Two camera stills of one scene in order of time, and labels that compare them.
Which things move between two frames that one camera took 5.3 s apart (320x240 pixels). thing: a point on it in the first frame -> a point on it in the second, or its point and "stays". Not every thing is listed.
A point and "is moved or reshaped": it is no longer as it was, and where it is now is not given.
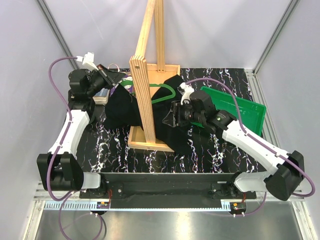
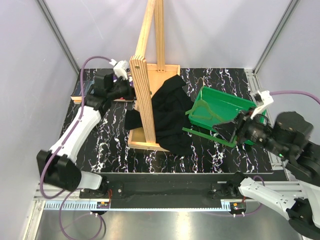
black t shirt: [122, 109] is moved or reshaped
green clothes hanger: [152, 101] is moved or reshaped
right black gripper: [175, 115] -> [228, 131]
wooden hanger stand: [148, 77] stays
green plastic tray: [252, 115] stays
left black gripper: [111, 78] -> [131, 92]
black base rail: [167, 186] stays
